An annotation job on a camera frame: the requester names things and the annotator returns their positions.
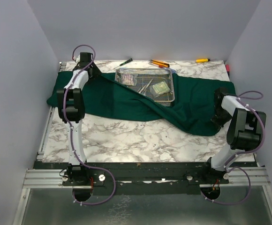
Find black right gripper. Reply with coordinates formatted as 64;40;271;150
211;106;232;131

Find dark green surgical drape cloth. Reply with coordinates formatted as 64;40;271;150
46;70;236;137

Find pink packet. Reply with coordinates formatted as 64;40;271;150
118;73;137;86

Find metal mesh instrument tray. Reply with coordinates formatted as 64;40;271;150
115;68;175;106

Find green gauze packet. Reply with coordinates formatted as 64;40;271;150
151;81;170;96

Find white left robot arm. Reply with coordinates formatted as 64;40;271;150
57;52;101;186

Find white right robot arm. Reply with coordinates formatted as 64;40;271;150
201;87;267;183

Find green black screwdriver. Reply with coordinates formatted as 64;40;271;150
114;58;133;69

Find red object at table edge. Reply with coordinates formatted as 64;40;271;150
225;64;230;72

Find steel forceps in tray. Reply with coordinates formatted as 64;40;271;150
138;79;153;94

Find steel tweezers in tray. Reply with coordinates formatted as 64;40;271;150
138;85;148;95

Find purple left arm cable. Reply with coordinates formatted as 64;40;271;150
63;44;117;207

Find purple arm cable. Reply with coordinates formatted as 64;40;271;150
200;90;266;205
63;44;117;207

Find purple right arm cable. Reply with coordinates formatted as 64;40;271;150
200;90;266;205

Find yellow handled screwdriver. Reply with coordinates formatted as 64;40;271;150
196;59;210;63

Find blue handled screwdriver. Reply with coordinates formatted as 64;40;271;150
159;66;176;73

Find aluminium front rail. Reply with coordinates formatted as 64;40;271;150
23;167;271;189

